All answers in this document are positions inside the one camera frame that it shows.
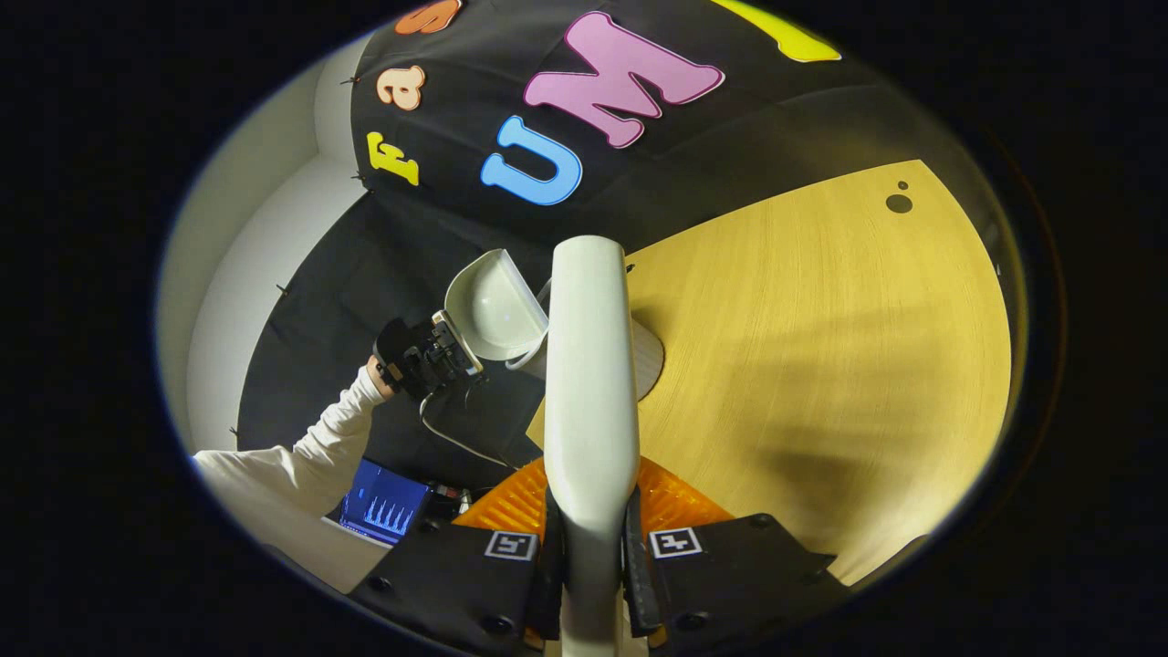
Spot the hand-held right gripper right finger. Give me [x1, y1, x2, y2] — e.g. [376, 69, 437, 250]
[622, 456, 854, 640]

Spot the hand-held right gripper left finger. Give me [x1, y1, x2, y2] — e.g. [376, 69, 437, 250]
[347, 456, 567, 656]

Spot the white dustpan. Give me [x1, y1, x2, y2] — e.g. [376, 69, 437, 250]
[443, 248, 550, 363]

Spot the small white broom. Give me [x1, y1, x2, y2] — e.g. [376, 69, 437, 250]
[543, 235, 641, 657]

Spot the white garbage bin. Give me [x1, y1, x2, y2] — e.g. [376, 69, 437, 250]
[505, 278, 665, 402]

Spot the laptop with blue screen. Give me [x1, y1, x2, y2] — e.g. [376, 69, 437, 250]
[338, 458, 432, 547]

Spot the black backdrop cloth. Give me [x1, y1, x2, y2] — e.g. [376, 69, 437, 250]
[235, 0, 913, 485]

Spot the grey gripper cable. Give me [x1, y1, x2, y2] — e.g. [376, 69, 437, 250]
[418, 392, 530, 471]

